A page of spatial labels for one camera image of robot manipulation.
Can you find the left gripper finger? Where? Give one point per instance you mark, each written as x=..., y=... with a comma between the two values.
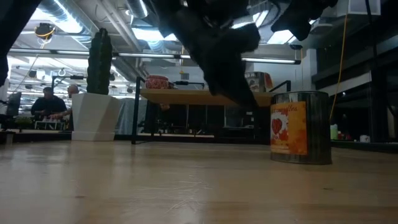
x=230, y=84

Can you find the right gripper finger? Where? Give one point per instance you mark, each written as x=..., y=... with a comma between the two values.
x=295, y=25

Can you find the silver can floral label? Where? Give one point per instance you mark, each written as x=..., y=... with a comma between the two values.
x=262, y=82

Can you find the dark red patterned bowl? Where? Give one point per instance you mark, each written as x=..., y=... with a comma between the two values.
x=157, y=82

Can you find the silver can orange label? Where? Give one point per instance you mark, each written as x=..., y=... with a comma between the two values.
x=298, y=130

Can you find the black metal stand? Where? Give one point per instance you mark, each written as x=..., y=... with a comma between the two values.
x=186, y=83
x=77, y=77

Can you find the wooden shelf black legs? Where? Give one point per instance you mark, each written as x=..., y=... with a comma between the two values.
x=180, y=97

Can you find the long linear ceiling light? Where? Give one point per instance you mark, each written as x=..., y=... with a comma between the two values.
x=140, y=55

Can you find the pale green bottle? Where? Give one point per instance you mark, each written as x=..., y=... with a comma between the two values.
x=334, y=132

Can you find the white cup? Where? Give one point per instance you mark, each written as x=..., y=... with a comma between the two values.
x=365, y=138

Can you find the person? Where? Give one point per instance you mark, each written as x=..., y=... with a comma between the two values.
x=73, y=91
x=46, y=105

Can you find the black monitor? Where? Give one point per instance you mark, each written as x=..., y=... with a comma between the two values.
x=14, y=104

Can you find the black aluminium rig frame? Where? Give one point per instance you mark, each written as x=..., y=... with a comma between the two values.
x=363, y=145

